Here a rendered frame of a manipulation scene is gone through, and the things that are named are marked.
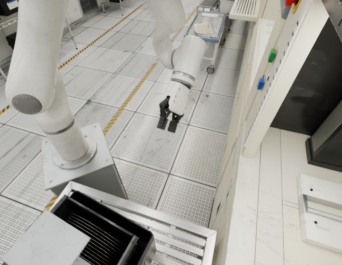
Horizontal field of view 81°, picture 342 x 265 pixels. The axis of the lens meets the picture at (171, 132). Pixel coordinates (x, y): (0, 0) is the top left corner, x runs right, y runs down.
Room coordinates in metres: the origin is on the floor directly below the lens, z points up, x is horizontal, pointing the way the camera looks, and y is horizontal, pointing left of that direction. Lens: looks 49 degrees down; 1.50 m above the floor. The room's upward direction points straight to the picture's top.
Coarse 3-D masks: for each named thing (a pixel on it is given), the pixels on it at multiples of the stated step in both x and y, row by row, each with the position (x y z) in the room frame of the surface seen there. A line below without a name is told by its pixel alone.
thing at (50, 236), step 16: (64, 208) 0.20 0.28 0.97; (80, 208) 0.21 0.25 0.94; (32, 224) 0.13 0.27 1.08; (48, 224) 0.13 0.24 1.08; (64, 224) 0.13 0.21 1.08; (96, 224) 0.20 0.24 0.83; (112, 224) 0.15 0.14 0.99; (32, 240) 0.10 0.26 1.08; (48, 240) 0.10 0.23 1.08; (64, 240) 0.10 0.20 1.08; (80, 240) 0.10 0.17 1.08; (128, 240) 0.14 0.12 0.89; (16, 256) 0.07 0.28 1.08; (32, 256) 0.07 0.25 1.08; (48, 256) 0.07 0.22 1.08; (64, 256) 0.07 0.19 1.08; (128, 256) 0.09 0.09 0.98
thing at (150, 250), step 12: (84, 204) 0.26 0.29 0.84; (96, 204) 0.23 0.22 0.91; (108, 216) 0.22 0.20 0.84; (120, 216) 0.19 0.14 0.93; (132, 228) 0.18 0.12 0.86; (144, 228) 0.16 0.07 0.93; (120, 240) 0.17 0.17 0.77; (144, 240) 0.17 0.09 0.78; (96, 252) 0.13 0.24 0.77; (144, 252) 0.10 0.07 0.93; (108, 264) 0.10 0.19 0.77; (144, 264) 0.09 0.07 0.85
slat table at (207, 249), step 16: (64, 192) 0.34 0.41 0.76; (96, 192) 0.34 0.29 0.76; (112, 208) 0.28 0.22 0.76; (128, 208) 0.28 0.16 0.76; (144, 208) 0.28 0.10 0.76; (144, 224) 0.22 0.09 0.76; (160, 224) 0.22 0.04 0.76; (176, 224) 0.22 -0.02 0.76; (192, 224) 0.22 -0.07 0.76; (160, 240) 0.17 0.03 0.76; (176, 240) 0.17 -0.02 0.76; (192, 240) 0.17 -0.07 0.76; (208, 240) 0.17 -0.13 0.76; (160, 256) 0.13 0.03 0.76; (176, 256) 0.13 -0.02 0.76; (208, 256) 0.13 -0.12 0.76
